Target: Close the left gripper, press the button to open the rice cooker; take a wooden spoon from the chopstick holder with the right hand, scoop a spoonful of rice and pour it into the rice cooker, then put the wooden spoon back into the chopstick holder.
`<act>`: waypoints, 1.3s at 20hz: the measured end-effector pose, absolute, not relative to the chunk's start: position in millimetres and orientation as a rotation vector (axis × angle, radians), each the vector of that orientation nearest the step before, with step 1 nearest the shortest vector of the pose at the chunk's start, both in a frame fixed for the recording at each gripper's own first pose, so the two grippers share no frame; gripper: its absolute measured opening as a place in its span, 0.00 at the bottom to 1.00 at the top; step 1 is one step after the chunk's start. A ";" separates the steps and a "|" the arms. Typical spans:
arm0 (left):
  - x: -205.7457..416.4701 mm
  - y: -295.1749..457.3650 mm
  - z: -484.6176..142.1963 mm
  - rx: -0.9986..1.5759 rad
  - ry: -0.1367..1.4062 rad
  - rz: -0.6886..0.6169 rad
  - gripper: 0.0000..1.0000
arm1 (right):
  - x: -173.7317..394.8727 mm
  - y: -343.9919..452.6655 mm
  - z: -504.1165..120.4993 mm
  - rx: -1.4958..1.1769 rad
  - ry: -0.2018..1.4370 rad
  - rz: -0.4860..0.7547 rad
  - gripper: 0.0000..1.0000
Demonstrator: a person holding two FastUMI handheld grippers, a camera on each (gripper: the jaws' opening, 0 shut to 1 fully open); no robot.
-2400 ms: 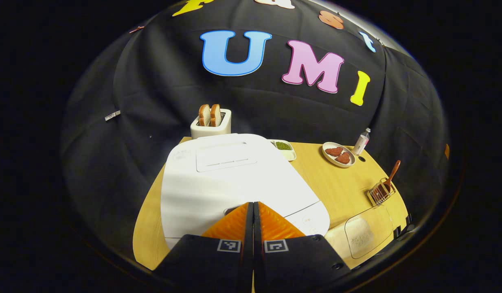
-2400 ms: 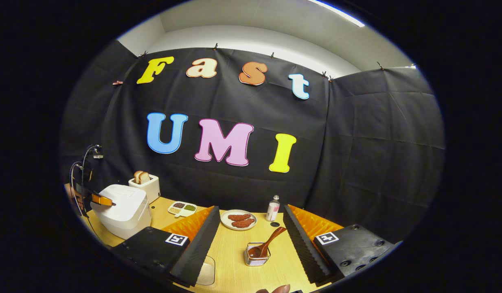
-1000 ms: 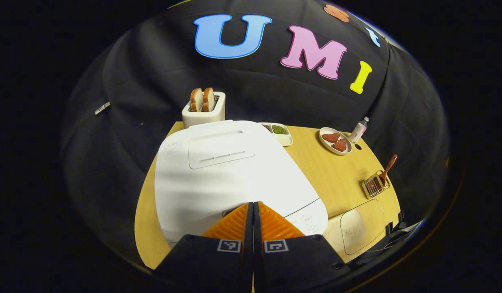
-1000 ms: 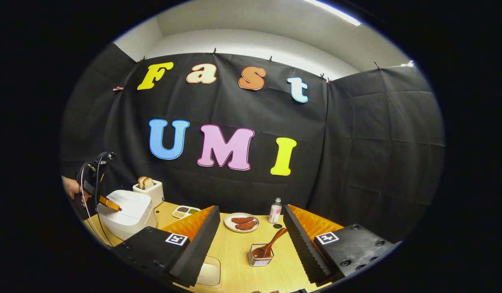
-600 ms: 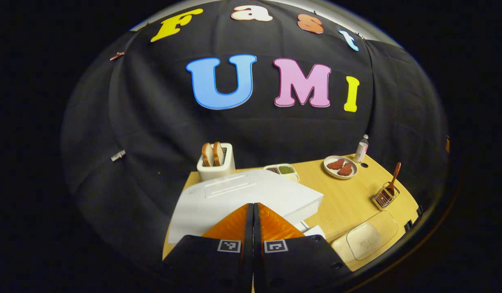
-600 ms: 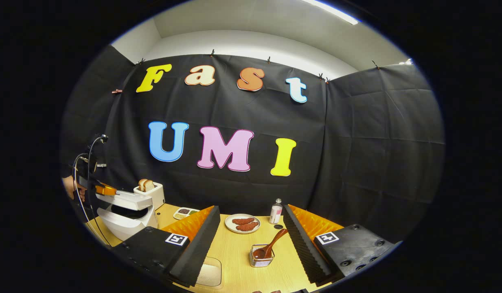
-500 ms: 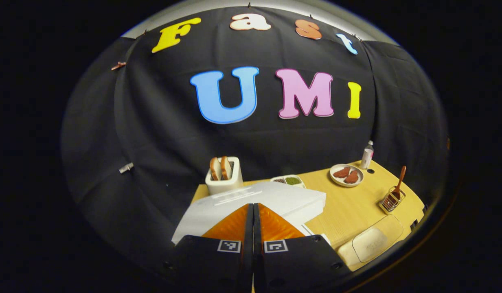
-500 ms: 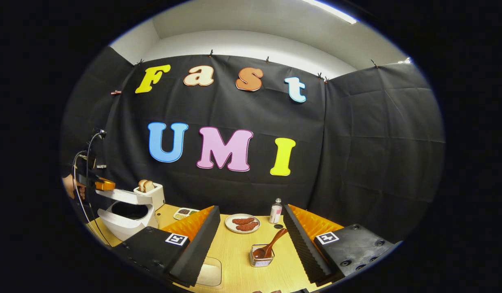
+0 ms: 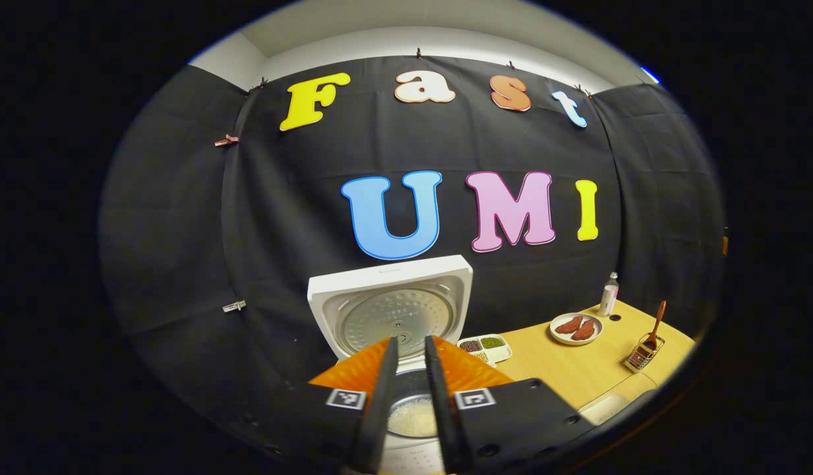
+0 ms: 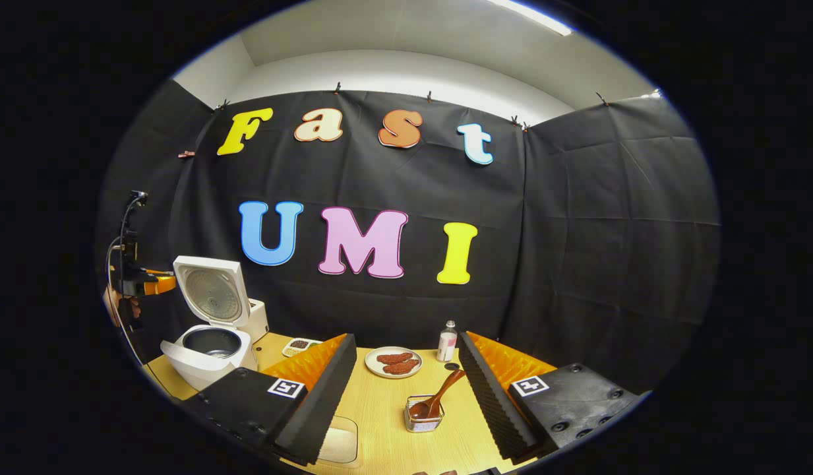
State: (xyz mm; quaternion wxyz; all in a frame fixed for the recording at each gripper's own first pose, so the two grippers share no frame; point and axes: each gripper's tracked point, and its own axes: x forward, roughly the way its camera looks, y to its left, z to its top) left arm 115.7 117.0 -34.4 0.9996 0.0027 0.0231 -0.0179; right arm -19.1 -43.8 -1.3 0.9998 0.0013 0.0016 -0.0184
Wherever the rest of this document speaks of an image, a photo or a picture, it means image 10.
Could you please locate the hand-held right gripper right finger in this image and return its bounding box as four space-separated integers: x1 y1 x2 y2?
456 330 644 462

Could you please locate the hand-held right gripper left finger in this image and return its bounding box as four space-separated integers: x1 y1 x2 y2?
182 333 358 466

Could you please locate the brown wooden spoon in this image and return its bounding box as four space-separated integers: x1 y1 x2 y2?
409 369 467 421

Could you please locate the white rice cooker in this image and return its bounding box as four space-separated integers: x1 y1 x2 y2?
160 255 258 391

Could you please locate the white divided grain dish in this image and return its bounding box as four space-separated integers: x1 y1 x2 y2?
282 338 322 358

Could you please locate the white round plate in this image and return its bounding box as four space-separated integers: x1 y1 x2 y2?
365 346 423 379

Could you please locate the clear bottle with pink label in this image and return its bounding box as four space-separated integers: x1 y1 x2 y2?
437 321 458 363

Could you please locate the white toaster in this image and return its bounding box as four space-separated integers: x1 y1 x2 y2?
238 298 270 342

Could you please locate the black backdrop cloth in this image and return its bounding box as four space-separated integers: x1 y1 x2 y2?
95 79 722 396

